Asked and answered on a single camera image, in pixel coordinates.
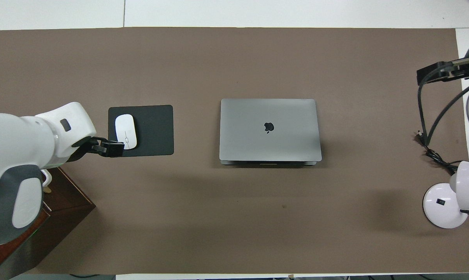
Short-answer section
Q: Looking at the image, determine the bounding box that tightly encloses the silver grey laptop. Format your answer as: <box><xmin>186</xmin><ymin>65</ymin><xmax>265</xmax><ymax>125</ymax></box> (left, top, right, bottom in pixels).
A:
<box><xmin>219</xmin><ymin>98</ymin><xmax>322</xmax><ymax>167</ymax></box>

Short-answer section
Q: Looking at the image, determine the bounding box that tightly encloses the brown table mat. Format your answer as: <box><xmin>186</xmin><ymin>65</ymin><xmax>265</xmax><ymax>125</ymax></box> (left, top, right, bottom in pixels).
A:
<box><xmin>0</xmin><ymin>27</ymin><xmax>469</xmax><ymax>275</ymax></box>

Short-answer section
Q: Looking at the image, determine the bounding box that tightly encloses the dark brown wooden box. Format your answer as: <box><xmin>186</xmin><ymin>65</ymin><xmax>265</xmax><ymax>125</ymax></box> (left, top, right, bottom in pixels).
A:
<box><xmin>0</xmin><ymin>167</ymin><xmax>97</xmax><ymax>280</ymax></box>

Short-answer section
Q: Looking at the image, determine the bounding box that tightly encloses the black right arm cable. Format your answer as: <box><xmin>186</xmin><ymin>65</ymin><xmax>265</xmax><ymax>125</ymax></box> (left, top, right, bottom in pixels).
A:
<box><xmin>418</xmin><ymin>74</ymin><xmax>469</xmax><ymax>147</ymax></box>

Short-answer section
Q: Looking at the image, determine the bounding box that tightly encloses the white computer mouse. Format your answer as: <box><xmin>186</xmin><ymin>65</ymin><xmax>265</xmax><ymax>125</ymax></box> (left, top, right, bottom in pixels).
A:
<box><xmin>115</xmin><ymin>114</ymin><xmax>137</xmax><ymax>150</ymax></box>

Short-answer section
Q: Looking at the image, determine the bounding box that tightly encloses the black mouse pad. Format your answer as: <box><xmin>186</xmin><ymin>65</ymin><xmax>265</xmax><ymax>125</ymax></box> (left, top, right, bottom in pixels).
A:
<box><xmin>108</xmin><ymin>105</ymin><xmax>174</xmax><ymax>158</ymax></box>

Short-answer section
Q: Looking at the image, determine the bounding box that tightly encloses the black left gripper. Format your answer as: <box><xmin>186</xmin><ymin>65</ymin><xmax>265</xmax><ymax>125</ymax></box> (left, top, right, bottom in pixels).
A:
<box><xmin>72</xmin><ymin>137</ymin><xmax>125</xmax><ymax>163</ymax></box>

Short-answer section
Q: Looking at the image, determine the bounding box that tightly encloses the white desk lamp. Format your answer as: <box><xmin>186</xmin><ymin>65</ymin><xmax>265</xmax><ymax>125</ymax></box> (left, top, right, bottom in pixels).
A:
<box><xmin>423</xmin><ymin>160</ymin><xmax>469</xmax><ymax>229</ymax></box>

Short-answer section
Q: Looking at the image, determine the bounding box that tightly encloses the black lamp power cable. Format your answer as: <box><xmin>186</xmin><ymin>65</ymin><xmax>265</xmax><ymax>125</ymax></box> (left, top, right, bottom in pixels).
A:
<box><xmin>415</xmin><ymin>131</ymin><xmax>469</xmax><ymax>217</ymax></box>

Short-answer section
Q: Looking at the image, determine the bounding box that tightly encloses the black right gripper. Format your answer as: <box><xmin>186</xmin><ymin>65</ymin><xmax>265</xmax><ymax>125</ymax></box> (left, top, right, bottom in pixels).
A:
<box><xmin>416</xmin><ymin>61</ymin><xmax>468</xmax><ymax>86</ymax></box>

